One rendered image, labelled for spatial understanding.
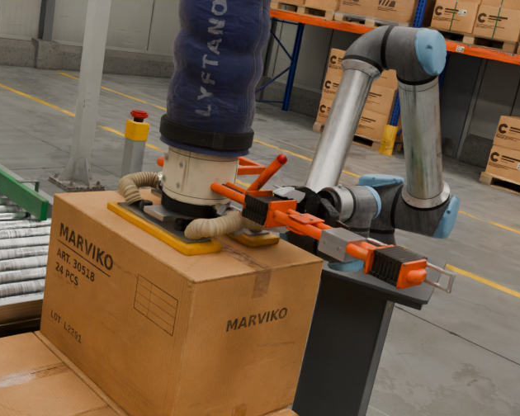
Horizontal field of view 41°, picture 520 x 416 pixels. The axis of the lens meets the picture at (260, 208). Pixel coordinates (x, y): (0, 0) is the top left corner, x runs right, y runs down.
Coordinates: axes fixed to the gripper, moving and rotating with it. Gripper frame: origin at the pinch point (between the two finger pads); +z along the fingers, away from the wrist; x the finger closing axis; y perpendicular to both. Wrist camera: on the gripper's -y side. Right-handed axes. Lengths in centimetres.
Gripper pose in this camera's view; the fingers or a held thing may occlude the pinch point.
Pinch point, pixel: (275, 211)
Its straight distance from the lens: 151.7
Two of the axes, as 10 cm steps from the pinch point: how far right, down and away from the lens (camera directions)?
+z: -7.1, 0.4, -7.0
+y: -6.8, -3.1, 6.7
